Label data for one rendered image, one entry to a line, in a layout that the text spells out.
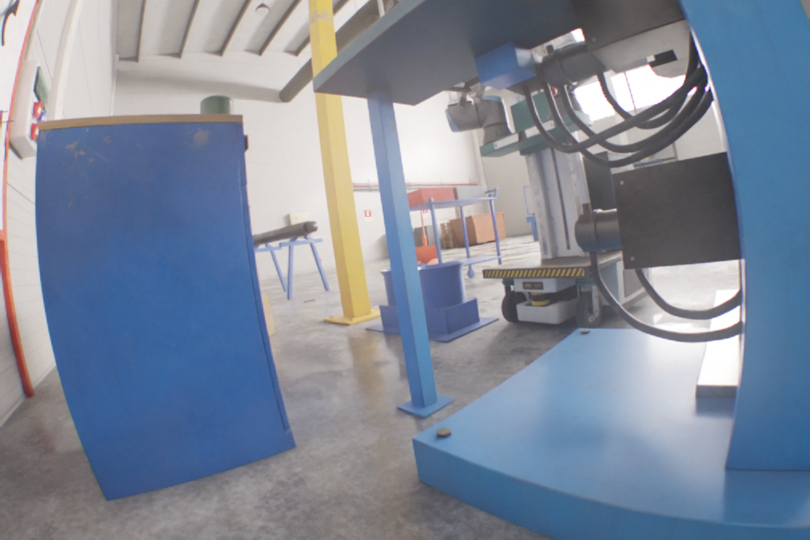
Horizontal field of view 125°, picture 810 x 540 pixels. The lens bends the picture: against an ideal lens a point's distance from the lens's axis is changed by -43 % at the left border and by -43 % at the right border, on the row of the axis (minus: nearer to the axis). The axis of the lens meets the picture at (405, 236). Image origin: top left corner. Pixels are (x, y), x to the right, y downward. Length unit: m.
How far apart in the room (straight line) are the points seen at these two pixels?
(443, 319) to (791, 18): 1.86
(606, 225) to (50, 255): 1.34
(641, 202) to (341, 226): 2.30
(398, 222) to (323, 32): 2.48
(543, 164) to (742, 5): 1.70
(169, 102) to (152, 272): 10.84
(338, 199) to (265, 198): 8.66
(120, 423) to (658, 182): 1.29
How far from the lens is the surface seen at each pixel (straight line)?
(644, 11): 0.87
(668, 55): 1.15
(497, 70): 1.04
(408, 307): 1.10
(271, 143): 11.91
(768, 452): 0.67
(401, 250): 1.08
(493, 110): 2.10
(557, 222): 2.09
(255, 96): 12.34
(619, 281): 1.82
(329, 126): 2.92
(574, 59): 1.06
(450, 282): 2.00
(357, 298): 2.81
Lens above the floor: 0.53
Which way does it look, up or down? 1 degrees up
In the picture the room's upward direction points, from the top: 8 degrees counter-clockwise
